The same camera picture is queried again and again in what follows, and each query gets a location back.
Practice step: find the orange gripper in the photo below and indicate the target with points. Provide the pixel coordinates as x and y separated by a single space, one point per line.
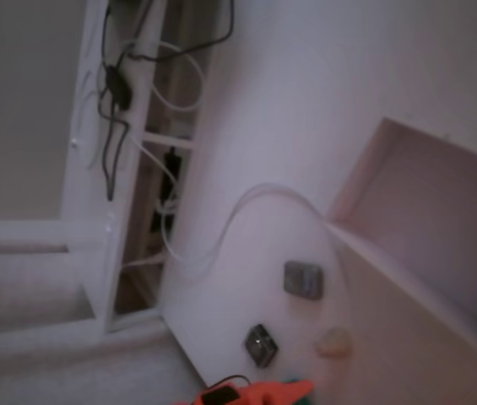
273 393

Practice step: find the white cardboard box bin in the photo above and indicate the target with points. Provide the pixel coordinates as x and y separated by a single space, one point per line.
432 202

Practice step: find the black case clear lid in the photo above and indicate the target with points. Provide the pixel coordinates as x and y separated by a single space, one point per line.
261 346

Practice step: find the small beige bear figurine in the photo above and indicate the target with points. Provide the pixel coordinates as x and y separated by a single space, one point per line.
333 342

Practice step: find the grey metal tin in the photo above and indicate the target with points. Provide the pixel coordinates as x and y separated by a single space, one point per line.
303 280

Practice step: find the black plug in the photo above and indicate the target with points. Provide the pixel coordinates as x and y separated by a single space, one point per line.
172 162

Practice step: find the white frame structure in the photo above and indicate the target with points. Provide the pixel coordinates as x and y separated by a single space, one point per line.
86 190

